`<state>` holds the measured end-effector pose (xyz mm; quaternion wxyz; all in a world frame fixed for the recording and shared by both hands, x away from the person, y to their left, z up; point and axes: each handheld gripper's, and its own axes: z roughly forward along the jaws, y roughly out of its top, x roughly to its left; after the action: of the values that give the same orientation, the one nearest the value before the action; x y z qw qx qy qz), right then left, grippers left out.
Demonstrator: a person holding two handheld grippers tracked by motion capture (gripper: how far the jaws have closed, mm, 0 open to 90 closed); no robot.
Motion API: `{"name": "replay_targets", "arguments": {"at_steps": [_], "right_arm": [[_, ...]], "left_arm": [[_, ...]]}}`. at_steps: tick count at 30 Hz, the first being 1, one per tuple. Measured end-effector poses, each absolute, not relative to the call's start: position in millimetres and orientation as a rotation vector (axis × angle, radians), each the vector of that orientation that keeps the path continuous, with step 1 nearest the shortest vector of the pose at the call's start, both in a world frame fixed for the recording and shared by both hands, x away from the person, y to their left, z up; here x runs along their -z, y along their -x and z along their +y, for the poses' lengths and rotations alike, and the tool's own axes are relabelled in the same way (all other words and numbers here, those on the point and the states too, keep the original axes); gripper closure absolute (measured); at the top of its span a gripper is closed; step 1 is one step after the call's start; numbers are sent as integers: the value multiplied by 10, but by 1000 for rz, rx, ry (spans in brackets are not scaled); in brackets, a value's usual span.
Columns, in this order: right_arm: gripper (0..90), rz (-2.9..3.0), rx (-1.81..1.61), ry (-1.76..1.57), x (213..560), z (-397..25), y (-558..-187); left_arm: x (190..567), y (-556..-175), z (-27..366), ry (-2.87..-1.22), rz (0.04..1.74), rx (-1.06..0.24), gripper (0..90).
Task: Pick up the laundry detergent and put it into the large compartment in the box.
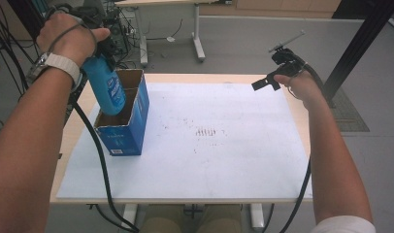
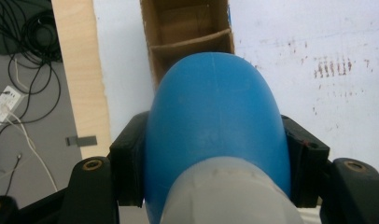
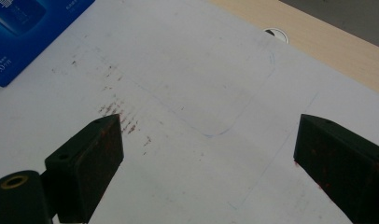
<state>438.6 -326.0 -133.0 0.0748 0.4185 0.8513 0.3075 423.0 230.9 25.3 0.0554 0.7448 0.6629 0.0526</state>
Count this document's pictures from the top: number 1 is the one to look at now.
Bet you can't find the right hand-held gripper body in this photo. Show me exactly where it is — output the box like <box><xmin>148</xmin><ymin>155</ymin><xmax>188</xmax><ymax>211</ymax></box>
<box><xmin>268</xmin><ymin>29</ymin><xmax>309</xmax><ymax>78</ymax></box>

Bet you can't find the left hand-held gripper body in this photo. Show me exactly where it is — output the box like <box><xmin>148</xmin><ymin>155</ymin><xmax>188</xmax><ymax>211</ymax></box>
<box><xmin>46</xmin><ymin>3</ymin><xmax>120</xmax><ymax>54</ymax></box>

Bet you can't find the blue plastic bottle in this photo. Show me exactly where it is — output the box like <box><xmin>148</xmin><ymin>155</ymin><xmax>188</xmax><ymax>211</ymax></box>
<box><xmin>81</xmin><ymin>53</ymin><xmax>127</xmax><ymax>117</ymax></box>

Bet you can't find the blue cardboard box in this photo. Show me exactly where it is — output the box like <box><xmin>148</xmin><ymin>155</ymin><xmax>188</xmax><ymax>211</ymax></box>
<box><xmin>93</xmin><ymin>68</ymin><xmax>150</xmax><ymax>157</ymax></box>

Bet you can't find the person's right hand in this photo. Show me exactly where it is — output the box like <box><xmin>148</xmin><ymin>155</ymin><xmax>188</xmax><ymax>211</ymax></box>
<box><xmin>273</xmin><ymin>71</ymin><xmax>319</xmax><ymax>110</ymax></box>

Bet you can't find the person's left hand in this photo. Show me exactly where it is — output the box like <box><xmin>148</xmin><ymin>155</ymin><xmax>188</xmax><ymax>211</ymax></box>
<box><xmin>36</xmin><ymin>13</ymin><xmax>112</xmax><ymax>67</ymax></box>

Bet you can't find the white-legged background table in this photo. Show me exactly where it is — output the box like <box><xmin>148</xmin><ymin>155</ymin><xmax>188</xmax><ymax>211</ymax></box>
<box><xmin>114</xmin><ymin>0</ymin><xmax>233</xmax><ymax>67</ymax></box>

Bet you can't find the grey floor mat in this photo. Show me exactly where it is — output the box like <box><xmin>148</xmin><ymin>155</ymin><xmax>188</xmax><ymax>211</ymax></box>
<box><xmin>329</xmin><ymin>86</ymin><xmax>371</xmax><ymax>133</ymax></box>

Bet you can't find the white paper sheet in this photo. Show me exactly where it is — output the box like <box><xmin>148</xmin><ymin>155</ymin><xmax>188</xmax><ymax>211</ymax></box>
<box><xmin>55</xmin><ymin>82</ymin><xmax>313</xmax><ymax>200</ymax></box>

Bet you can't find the white table leg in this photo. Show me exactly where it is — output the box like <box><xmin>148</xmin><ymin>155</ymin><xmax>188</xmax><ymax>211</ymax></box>
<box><xmin>121</xmin><ymin>203</ymin><xmax>140</xmax><ymax>229</ymax></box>
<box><xmin>248</xmin><ymin>203</ymin><xmax>266</xmax><ymax>231</ymax></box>

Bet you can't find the person's right leg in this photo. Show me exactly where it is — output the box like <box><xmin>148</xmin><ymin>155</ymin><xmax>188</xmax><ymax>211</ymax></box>
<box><xmin>198</xmin><ymin>204</ymin><xmax>243</xmax><ymax>233</ymax></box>

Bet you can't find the person's leg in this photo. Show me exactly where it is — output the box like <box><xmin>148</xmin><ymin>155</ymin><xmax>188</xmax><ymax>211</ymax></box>
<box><xmin>140</xmin><ymin>204</ymin><xmax>186</xmax><ymax>233</ymax></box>
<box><xmin>198</xmin><ymin>204</ymin><xmax>243</xmax><ymax>233</ymax></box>

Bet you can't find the person's white sleeve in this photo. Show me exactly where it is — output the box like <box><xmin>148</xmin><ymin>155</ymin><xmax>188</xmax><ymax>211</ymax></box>
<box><xmin>310</xmin><ymin>216</ymin><xmax>378</xmax><ymax>233</ymax></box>

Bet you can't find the person's left leg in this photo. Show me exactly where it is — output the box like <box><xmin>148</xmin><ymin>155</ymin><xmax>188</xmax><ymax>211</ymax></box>
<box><xmin>140</xmin><ymin>204</ymin><xmax>186</xmax><ymax>233</ymax></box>

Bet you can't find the dark equipment with cables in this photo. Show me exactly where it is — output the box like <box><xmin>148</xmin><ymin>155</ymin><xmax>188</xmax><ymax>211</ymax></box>
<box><xmin>101</xmin><ymin>4</ymin><xmax>145</xmax><ymax>67</ymax></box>

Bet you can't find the white strap wristwatch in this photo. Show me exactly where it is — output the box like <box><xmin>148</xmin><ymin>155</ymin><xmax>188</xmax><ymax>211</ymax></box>
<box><xmin>25</xmin><ymin>51</ymin><xmax>82</xmax><ymax>91</ymax></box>

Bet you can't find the black metal frame post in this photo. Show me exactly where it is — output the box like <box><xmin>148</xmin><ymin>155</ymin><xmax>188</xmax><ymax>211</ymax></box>
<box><xmin>322</xmin><ymin>0</ymin><xmax>394</xmax><ymax>98</ymax></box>

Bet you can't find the black cable bundle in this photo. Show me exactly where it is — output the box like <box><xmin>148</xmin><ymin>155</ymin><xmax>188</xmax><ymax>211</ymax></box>
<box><xmin>0</xmin><ymin>0</ymin><xmax>36</xmax><ymax>98</ymax></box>

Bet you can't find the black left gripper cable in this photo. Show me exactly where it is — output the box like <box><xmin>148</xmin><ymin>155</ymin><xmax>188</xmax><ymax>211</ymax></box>
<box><xmin>68</xmin><ymin>93</ymin><xmax>141</xmax><ymax>233</ymax></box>

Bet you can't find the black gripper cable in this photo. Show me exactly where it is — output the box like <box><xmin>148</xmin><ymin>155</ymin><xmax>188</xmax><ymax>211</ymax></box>
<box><xmin>68</xmin><ymin>93</ymin><xmax>141</xmax><ymax>233</ymax></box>
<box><xmin>279</xmin><ymin>57</ymin><xmax>329</xmax><ymax>233</ymax></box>

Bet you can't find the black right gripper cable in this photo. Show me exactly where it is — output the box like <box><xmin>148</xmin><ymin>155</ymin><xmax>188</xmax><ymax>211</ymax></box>
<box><xmin>279</xmin><ymin>57</ymin><xmax>329</xmax><ymax>233</ymax></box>

